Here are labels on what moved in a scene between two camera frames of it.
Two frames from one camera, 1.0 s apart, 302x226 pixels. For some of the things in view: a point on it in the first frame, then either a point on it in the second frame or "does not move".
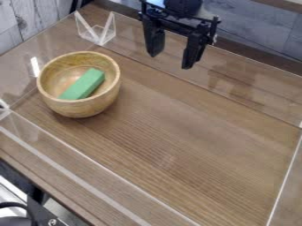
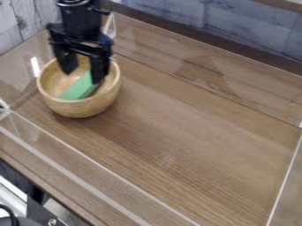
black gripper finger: [155, 35] → [67, 59]
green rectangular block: [87, 82] does not move
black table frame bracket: [47, 214] does not move
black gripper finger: [194, 50] → [99, 68]
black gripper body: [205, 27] → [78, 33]
